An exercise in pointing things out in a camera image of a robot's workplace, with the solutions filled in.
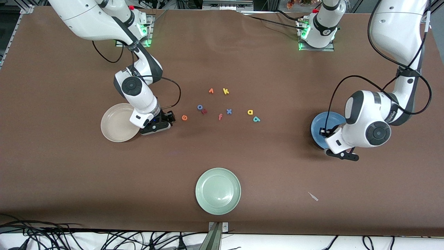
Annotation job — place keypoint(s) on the right gripper body block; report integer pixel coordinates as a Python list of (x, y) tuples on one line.
[(163, 117)]

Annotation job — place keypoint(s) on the teal foam letter b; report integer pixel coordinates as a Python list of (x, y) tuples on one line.
[(257, 121)]

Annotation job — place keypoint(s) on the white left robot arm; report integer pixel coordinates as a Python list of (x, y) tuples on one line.
[(395, 27)]

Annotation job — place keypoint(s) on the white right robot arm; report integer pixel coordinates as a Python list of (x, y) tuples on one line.
[(86, 17)]

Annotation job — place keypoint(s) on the blue plate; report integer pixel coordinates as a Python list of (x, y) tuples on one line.
[(316, 133)]

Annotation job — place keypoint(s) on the beige brown plate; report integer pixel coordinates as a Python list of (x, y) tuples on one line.
[(114, 125)]

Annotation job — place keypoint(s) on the brown table cover sheet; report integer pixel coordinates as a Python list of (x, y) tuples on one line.
[(277, 166)]

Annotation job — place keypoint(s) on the small grey paper scrap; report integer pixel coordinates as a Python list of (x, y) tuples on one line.
[(313, 197)]

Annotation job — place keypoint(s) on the pale green plate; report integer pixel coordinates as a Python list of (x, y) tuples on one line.
[(218, 191)]

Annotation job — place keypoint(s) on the metal clamp plate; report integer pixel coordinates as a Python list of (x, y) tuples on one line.
[(225, 227)]

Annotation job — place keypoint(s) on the grey metal pole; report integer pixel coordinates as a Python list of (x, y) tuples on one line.
[(212, 241)]

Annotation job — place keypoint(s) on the dried orange flowers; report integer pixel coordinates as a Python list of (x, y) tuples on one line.
[(290, 4)]

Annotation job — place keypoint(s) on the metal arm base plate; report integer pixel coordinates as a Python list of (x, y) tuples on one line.
[(317, 49), (150, 40)]

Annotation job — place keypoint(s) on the aluminium frame piece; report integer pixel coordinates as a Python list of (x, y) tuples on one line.
[(225, 5)]

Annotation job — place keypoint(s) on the aluminium table edge rail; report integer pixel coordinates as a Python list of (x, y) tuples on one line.
[(15, 33)]

